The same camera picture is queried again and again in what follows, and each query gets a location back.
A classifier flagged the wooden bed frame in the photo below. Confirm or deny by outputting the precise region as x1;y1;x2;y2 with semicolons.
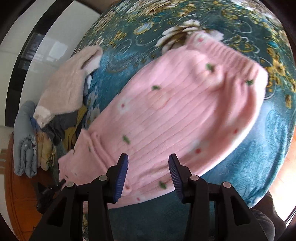
4;134;54;240

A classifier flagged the teal floral bed blanket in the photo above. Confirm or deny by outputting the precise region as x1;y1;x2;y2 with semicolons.
75;1;295;240

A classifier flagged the beige fleece garment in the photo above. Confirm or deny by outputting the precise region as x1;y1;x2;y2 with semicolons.
34;46;103;128

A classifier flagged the yellow cartoon folded blanket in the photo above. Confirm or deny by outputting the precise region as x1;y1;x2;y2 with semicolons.
36;131;56;171

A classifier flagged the yellow knit garment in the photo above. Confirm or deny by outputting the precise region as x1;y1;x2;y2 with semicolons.
62;104;87;151

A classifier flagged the grey-blue folded quilt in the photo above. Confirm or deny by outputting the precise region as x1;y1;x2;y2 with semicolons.
13;100;38;178

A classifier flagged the dark grey garment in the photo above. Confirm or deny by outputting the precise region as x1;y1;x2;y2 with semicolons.
42;111;78;146

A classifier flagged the pink fleece pajama garment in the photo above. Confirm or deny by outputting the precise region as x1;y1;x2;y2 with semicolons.
59;32;268;207

